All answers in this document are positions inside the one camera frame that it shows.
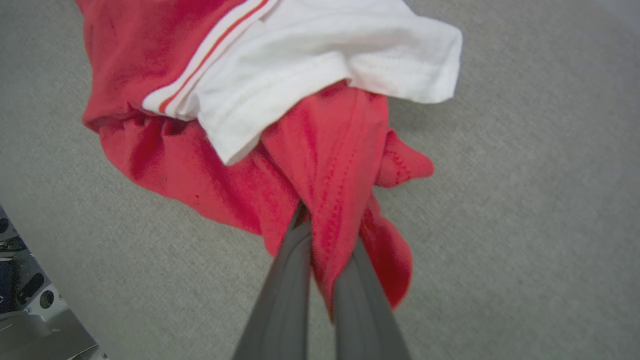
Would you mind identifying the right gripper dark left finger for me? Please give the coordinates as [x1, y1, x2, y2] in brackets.
[232, 200, 312, 360]

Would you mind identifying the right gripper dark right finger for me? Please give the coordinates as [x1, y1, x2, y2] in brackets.
[332, 237, 412, 360]

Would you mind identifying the red and white basketball jersey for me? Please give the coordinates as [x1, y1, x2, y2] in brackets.
[75, 0, 464, 321]

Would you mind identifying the grey fabric sofa seat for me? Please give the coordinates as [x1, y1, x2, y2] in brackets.
[0, 0, 640, 360]

